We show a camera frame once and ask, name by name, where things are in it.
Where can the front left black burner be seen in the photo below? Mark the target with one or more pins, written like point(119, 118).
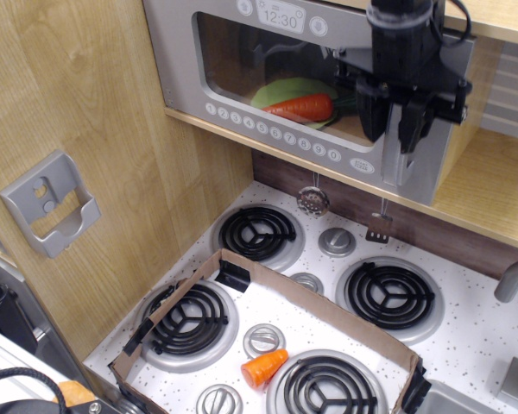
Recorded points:
point(197, 332)

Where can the silver toy microwave door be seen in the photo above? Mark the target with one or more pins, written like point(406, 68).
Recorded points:
point(213, 56)

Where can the silver toy sink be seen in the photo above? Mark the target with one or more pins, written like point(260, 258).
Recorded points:
point(502, 397)

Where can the orange carrot piece on stove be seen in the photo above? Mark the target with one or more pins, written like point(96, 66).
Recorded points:
point(261, 369)

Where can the grey stove knob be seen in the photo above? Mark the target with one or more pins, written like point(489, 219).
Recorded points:
point(219, 399)
point(309, 281)
point(263, 338)
point(337, 242)

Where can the black burner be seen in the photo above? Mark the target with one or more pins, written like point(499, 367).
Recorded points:
point(197, 332)
point(325, 381)
point(263, 233)
point(393, 294)

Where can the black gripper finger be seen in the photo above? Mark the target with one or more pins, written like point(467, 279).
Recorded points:
point(417, 117)
point(373, 107)

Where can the hanging metal strainer spoon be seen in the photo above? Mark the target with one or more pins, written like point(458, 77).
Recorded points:
point(311, 200)

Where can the green toy plate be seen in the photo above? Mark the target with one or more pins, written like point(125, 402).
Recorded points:
point(284, 89)

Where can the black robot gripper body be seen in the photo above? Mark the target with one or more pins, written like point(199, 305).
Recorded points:
point(405, 57)

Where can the back right black burner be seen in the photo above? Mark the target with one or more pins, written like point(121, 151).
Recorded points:
point(393, 294)

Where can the hanging small spatula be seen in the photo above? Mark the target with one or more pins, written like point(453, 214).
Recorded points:
point(380, 224)

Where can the grey stove knob front centre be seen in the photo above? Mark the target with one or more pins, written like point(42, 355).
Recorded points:
point(263, 338)

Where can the grey stove knob middle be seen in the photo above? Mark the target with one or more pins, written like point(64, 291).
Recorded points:
point(309, 281)

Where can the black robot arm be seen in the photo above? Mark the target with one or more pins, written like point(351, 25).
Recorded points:
point(393, 12)

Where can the back left black burner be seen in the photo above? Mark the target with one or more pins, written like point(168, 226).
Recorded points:
point(263, 233)

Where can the brown cardboard tray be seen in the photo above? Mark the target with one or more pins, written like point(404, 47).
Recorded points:
point(308, 321)

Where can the grey stove knob back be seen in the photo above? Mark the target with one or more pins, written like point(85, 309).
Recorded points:
point(337, 242)

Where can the front right black burner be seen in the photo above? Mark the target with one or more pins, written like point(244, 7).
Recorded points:
point(325, 381)

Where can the grey wall phone holder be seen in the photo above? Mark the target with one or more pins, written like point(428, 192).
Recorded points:
point(40, 191)

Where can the orange toy carrot in microwave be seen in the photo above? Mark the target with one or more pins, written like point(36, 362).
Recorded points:
point(317, 107)

